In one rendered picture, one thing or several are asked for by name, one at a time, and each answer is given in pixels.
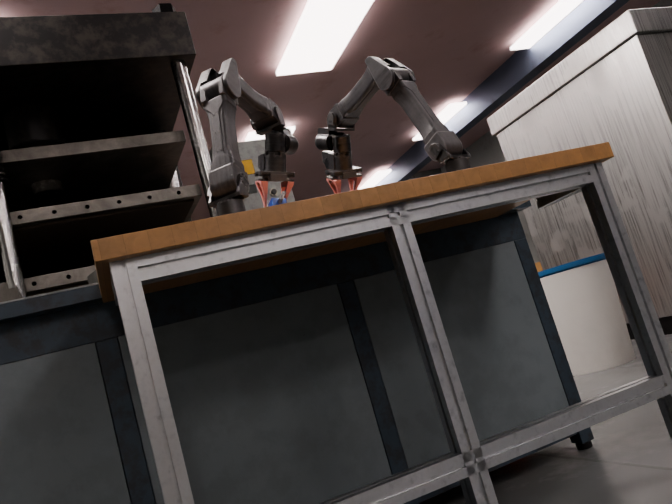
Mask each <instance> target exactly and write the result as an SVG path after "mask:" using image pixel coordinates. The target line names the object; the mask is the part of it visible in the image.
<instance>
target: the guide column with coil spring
mask: <svg viewBox="0 0 672 504"><path fill-rule="evenodd" d="M0 253H1V258H2V263H3V268H4V273H5V278H6V283H7V287H8V289H9V288H14V287H18V289H19V291H20V293H21V295H22V297H23V298H25V297H28V296H27V291H26V286H25V282H24V277H23V272H22V267H21V263H20V258H19V253H18V248H17V244H16V239H15V234H14V230H13V225H12V220H11V215H10V211H9V206H8V201H7V196H6V192H5V187H4V183H3V182H1V181H0Z"/></svg>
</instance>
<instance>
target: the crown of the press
mask: <svg viewBox="0 0 672 504"><path fill-rule="evenodd" d="M195 56H196V51H195V47H194V44H193V40H192V36H191V33H190V29H189V25H188V21H187V18H186V14H185V12H184V11H180V12H176V9H175V8H174V7H173V5H172V4H171V3H159V4H158V5H157V6H156V7H155V8H153V9H152V12H148V13H116V14H85V15H53V16H22V17H0V151H3V150H12V149H20V148H29V147H38V146H47V145H56V144H65V143H74V142H83V141H92V140H100V139H109V138H118V137H127V136H136V135H145V134H154V132H155V131H157V130H161V129H163V130H165V131H166V132H172V131H173V128H174V125H175V122H176V118H177V115H178V112H179V109H180V105H181V102H180V99H179V95H178V91H177V87H176V83H175V79H174V76H173V72H172V68H171V62H172V61H174V60H177V59H182V60H184V61H185V64H186V67H187V71H188V75H189V76H190V73H191V69H192V66H193V63H194V60H195ZM31 190H32V195H33V198H34V199H38V200H48V199H54V198H57V197H60V196H62V195H63V194H64V190H63V186H62V182H61V181H60V180H56V179H47V180H41V181H38V182H35V183H33V184H32V185H31Z"/></svg>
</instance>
